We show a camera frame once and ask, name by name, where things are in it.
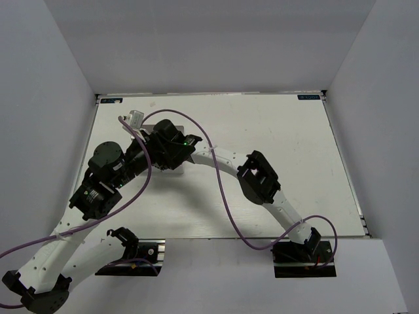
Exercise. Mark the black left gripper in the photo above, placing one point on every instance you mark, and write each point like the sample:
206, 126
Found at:
139, 142

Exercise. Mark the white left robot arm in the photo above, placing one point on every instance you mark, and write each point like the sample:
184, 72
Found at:
40, 283

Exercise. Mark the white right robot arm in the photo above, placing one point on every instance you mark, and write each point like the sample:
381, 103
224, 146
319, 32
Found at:
259, 182

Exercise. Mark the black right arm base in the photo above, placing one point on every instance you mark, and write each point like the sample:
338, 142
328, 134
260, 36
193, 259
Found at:
289, 264

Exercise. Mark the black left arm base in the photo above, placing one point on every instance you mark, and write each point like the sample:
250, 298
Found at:
139, 258

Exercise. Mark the white right organizer tray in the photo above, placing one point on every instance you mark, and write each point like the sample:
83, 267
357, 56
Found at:
181, 168

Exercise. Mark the left blue corner label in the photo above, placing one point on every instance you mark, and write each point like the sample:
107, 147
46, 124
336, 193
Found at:
111, 100

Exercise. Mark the blue corner label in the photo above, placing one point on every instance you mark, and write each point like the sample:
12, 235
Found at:
309, 97
111, 100

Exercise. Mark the right blue corner label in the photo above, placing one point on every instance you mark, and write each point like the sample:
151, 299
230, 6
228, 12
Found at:
309, 97

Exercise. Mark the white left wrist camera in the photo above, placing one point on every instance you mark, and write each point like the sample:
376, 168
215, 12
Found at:
132, 121

